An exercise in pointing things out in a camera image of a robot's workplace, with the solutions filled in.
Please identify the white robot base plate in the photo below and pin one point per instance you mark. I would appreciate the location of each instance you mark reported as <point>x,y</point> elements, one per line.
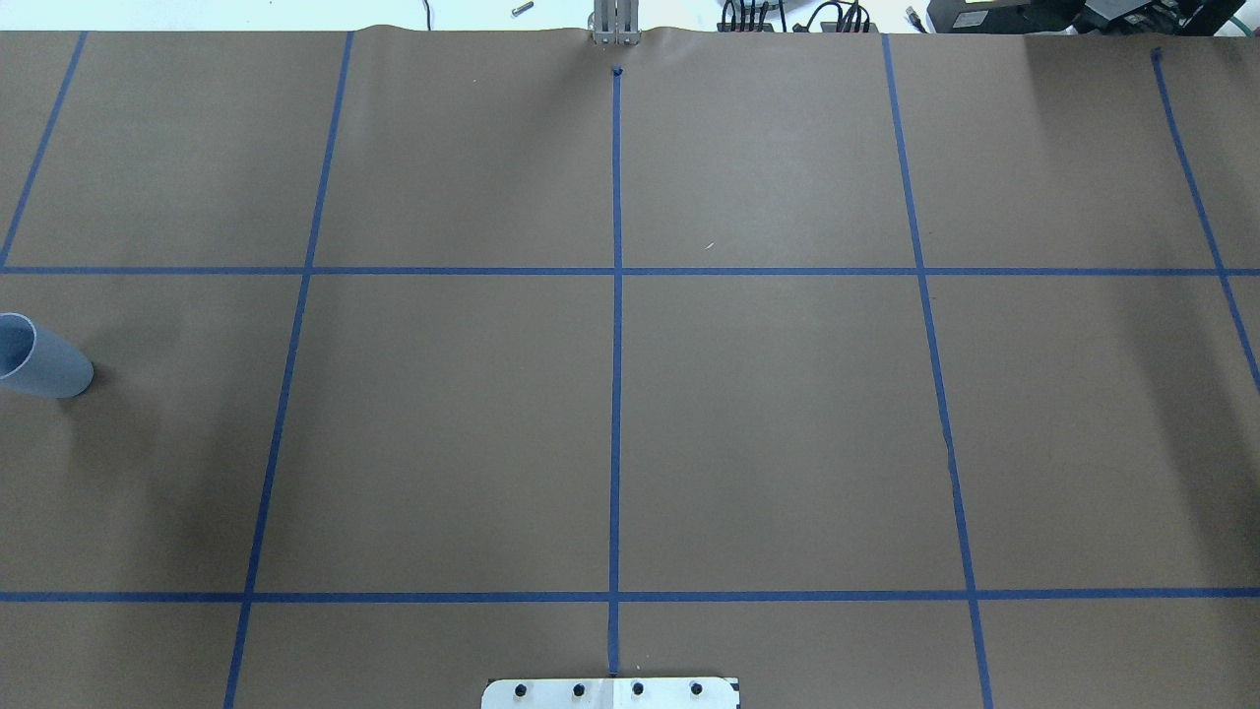
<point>613,692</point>

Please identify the black equipment box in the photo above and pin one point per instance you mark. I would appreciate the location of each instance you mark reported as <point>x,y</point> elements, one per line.
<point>1178,18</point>

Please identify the aluminium frame post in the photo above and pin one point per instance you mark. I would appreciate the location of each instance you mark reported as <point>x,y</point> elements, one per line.
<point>615,22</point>

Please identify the light blue plastic cup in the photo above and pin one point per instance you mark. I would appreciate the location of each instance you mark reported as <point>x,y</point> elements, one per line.
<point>38,362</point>

